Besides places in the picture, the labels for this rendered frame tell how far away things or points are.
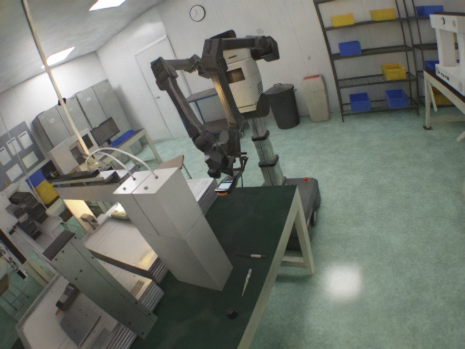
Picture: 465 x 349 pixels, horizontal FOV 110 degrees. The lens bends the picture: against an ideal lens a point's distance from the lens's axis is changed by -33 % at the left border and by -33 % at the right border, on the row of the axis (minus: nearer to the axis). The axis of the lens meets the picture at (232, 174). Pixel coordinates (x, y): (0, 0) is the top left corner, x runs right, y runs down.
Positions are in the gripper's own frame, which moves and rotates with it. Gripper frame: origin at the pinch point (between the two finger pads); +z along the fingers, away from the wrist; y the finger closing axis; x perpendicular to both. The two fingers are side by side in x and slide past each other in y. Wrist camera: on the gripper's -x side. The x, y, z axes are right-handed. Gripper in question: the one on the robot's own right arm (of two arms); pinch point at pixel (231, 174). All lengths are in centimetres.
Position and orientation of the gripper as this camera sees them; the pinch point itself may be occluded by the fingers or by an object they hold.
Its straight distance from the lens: 120.5
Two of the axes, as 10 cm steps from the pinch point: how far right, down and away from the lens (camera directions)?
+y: 8.5, -0.5, -5.2
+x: 3.0, -7.7, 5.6
